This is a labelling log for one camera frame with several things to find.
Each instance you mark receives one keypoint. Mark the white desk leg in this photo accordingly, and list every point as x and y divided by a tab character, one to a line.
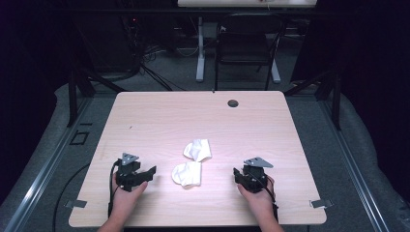
275	72
200	51

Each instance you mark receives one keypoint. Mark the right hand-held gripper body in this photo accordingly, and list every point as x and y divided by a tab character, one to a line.
256	177

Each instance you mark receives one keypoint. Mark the white sock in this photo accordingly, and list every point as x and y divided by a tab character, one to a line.
198	150
187	174

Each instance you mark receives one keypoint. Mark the black folding chair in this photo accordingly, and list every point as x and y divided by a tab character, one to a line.
245	45

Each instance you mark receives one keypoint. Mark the grey metal table bracket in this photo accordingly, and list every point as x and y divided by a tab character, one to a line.
320	203
76	203

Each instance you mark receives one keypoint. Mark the person's left hand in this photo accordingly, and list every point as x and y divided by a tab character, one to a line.
127	201

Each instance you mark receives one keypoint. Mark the black metal frame stand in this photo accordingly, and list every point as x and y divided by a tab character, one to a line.
73	96
335	96

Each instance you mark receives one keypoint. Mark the person's right hand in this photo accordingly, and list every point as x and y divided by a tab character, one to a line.
257	201

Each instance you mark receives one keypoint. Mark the aluminium floor rail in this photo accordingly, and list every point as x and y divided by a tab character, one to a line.
45	167
354	167

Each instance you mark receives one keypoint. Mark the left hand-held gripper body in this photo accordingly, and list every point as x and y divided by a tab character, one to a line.
127	174

